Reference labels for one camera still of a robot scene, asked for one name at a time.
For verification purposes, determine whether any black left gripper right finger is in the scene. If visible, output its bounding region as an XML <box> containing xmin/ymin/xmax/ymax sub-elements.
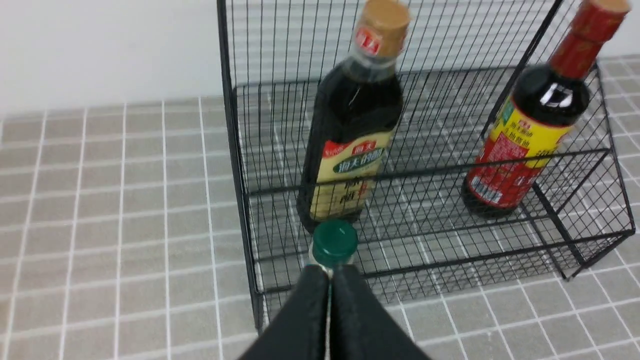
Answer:
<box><xmin>329</xmin><ymin>264</ymin><xmax>430</xmax><ymax>360</ymax></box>

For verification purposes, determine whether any gold cap vinegar bottle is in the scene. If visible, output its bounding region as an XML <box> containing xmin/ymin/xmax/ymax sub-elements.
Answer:
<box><xmin>296</xmin><ymin>0</ymin><xmax>411</xmax><ymax>233</ymax></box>

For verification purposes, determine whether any black wire mesh rack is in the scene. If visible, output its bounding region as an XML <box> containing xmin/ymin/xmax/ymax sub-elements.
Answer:
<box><xmin>217</xmin><ymin>0</ymin><xmax>636</xmax><ymax>331</ymax></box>

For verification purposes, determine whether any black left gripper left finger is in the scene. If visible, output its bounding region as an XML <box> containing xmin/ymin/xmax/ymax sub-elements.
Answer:
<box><xmin>240</xmin><ymin>264</ymin><xmax>330</xmax><ymax>360</ymax></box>

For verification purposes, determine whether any grey checkered tablecloth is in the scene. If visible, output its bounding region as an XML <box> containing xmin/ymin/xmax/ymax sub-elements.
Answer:
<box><xmin>1</xmin><ymin>55</ymin><xmax>639</xmax><ymax>360</ymax></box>

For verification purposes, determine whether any green cap spice jar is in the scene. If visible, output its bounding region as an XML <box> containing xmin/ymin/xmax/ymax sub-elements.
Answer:
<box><xmin>308</xmin><ymin>219</ymin><xmax>359</xmax><ymax>278</ymax></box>

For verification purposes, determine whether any red label soy sauce bottle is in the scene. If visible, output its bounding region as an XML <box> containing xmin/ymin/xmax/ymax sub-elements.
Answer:
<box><xmin>461</xmin><ymin>0</ymin><xmax>631</xmax><ymax>219</ymax></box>

